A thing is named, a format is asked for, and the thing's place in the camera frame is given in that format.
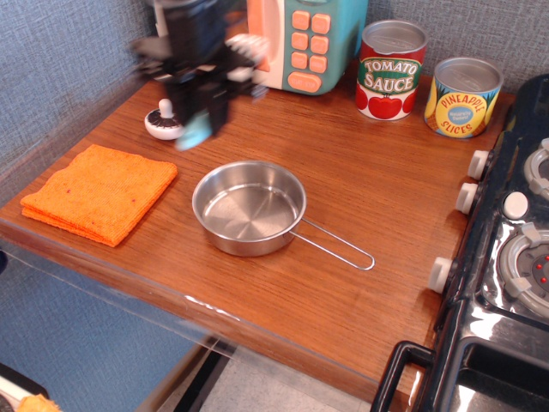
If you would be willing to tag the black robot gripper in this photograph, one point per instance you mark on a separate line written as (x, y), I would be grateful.
(192, 44)

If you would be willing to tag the white spatula teal handle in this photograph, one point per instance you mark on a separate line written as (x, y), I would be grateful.
(233, 69)

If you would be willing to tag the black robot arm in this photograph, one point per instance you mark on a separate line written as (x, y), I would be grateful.
(188, 6)

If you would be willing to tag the folded orange cloth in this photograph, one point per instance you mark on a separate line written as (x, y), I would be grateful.
(101, 195)

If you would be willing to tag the white toy mushroom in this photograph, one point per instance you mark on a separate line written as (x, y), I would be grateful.
(162, 123)

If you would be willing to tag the small steel saucepan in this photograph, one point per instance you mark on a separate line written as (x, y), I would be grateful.
(253, 208)

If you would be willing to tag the toy microwave teal and cream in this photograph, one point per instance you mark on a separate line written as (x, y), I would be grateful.
(310, 42)

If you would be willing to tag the tomato sauce can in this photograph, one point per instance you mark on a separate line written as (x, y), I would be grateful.
(390, 64)

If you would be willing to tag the pineapple slices can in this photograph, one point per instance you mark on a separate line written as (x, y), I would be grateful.
(463, 95)

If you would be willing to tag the clear acrylic table guard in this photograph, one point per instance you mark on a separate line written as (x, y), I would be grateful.
(271, 366)

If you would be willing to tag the white stove knob middle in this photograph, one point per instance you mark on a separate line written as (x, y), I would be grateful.
(466, 196)

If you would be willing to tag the white stove knob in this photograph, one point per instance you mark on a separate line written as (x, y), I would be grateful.
(477, 164)
(466, 196)
(439, 274)

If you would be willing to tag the white stove knob upper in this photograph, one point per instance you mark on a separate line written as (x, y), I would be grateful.
(477, 164)

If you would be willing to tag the white stove knob lower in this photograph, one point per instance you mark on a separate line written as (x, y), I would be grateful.
(439, 274)

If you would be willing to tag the white round stove button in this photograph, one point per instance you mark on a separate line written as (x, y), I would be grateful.
(515, 205)

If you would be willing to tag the grey stove burner rear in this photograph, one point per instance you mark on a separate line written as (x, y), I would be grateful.
(536, 182)

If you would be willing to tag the grey stove burner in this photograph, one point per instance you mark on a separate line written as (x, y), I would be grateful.
(523, 267)
(536, 182)

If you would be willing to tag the orange fuzzy object corner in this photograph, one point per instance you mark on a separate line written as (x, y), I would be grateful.
(37, 403)

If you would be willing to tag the grey stove burner front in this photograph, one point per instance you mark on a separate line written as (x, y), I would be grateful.
(523, 267)

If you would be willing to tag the black toy stove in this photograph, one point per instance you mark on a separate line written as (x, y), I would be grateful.
(491, 352)

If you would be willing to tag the black oven door handle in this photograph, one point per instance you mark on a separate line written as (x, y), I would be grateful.
(404, 353)

